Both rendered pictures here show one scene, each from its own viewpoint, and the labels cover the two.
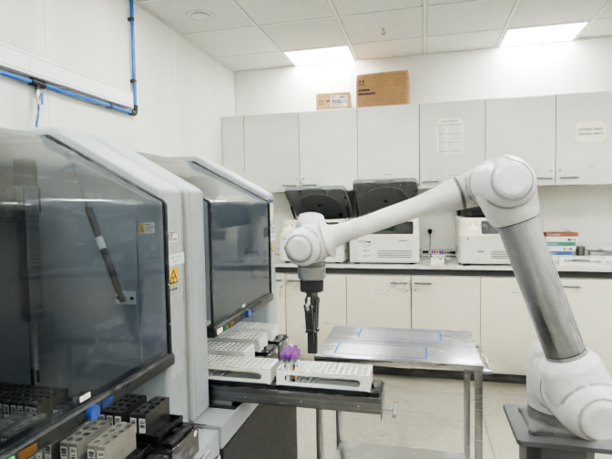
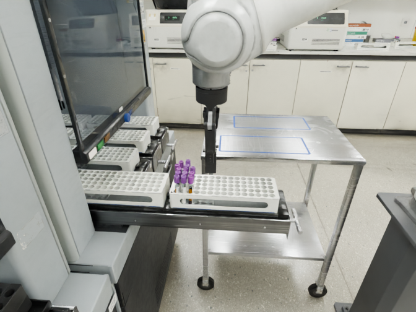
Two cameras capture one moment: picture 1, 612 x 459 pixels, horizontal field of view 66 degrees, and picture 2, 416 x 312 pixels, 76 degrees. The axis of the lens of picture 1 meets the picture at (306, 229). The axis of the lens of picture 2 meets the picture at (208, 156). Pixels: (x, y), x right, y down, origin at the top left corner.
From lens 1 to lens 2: 0.88 m
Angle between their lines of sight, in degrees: 28
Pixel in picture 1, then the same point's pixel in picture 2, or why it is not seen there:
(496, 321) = (306, 93)
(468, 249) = (295, 37)
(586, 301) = (369, 77)
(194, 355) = (59, 197)
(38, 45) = not seen: outside the picture
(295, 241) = (211, 25)
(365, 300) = not seen: hidden behind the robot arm
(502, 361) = not seen: hidden behind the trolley
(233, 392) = (121, 216)
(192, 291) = (31, 114)
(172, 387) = (28, 260)
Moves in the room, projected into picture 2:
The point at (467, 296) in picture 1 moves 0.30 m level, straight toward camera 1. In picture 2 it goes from (289, 74) to (292, 82)
